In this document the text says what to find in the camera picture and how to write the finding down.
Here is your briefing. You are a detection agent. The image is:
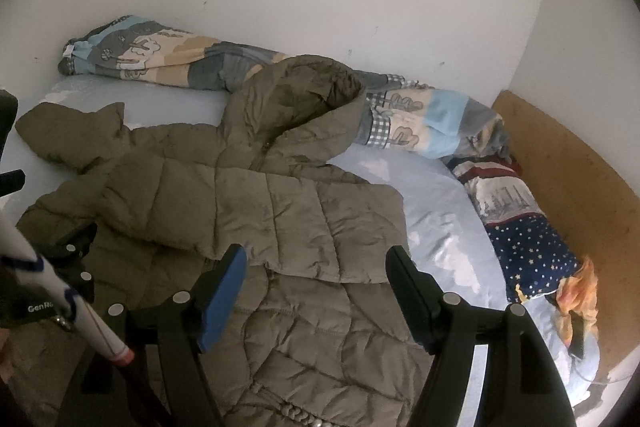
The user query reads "cloud printed blanket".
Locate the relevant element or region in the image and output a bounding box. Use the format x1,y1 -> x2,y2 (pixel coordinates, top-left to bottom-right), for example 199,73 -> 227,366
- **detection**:
57,14 -> 511,160

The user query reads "olive puffer jacket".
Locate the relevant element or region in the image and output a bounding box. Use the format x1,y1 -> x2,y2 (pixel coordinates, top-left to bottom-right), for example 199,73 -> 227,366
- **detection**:
15,54 -> 436,427

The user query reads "thin white cable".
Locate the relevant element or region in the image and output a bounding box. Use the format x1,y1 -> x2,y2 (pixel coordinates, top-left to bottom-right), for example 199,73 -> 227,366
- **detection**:
575,369 -> 632,389

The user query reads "orange cloth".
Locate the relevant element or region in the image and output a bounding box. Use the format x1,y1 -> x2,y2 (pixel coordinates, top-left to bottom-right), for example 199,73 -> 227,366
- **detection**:
555,257 -> 599,348

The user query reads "light blue bed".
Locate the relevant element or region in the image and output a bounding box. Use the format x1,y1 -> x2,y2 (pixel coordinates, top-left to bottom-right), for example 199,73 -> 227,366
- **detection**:
0,74 -> 601,427

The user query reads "pile of colourful clothes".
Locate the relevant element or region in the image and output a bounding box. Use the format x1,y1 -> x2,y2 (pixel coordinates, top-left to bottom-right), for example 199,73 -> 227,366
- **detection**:
447,157 -> 583,305

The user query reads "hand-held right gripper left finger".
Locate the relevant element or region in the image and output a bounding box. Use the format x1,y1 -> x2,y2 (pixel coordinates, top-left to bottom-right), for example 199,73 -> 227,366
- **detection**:
56,243 -> 248,427

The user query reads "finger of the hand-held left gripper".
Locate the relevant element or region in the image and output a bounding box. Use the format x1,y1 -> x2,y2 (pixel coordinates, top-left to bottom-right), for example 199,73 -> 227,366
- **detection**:
47,223 -> 99,305

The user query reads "wooden headboard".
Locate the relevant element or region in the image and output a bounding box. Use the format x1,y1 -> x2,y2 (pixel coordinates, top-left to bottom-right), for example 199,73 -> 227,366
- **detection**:
490,89 -> 640,395

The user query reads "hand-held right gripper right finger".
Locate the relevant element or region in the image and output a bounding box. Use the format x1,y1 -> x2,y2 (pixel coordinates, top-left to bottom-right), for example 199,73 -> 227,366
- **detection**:
385,245 -> 578,427

